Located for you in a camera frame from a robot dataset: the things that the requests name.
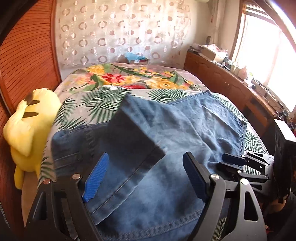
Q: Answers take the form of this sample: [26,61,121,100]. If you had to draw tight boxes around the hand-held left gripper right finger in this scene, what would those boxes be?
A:
[182,151,266,241]

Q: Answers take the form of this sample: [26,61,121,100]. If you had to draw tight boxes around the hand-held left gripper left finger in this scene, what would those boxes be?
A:
[24,152,110,241]

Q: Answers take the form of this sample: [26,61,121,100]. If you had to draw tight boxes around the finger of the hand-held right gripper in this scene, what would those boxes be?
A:
[221,152,274,173]
[218,163,270,191]

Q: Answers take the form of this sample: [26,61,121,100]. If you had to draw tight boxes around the blue denim pants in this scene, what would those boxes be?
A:
[51,90,248,241]

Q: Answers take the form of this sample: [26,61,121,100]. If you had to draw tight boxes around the long wooden cabinet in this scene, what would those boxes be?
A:
[184,51,292,137]

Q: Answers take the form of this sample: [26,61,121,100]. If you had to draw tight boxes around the yellow plush toy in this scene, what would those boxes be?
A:
[3,88,62,189]

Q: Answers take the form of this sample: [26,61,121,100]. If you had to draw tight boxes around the floral blanket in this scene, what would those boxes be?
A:
[54,62,207,93]

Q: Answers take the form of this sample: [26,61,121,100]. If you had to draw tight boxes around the plain cardboard box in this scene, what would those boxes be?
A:
[201,47,222,62]

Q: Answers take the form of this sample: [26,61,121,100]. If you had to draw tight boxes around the white plastic bag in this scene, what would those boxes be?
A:
[203,44,222,52]

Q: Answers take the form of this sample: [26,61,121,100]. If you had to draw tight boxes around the wooden framed window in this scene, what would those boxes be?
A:
[228,0,296,112]

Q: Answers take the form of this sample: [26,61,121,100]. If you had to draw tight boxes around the cardboard box with blue bag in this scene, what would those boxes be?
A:
[125,52,148,65]

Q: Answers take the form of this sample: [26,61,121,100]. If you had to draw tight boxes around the wooden louvered wardrobe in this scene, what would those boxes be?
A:
[0,0,62,232]

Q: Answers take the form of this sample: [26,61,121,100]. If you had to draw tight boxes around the patterned window curtain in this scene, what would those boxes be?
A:
[209,0,222,44]

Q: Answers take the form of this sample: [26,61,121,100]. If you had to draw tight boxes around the circle-patterned sheer wall curtain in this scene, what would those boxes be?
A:
[54,0,192,67]

